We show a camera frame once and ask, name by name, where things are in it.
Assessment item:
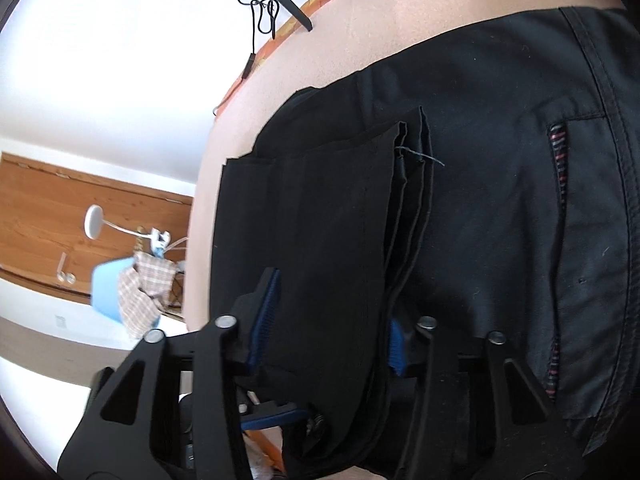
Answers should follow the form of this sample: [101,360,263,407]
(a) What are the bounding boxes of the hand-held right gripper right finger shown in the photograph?
[389,316,587,480]

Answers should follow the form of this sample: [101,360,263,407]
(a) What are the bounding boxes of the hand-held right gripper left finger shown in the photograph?
[57,267,282,480]

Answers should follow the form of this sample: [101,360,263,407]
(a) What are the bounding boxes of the black pants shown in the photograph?
[207,7,640,480]

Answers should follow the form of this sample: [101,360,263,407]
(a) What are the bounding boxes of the checked cloth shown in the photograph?
[117,252,182,339]

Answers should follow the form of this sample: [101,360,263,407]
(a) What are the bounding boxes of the light blue chair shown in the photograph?
[92,257,162,327]

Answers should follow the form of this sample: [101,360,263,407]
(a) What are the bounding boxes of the white desk lamp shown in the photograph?
[84,205,172,257]

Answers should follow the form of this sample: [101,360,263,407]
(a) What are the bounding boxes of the wooden door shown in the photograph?
[0,150,194,306]

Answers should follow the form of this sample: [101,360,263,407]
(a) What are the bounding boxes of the black ring light cable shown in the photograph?
[180,0,280,117]

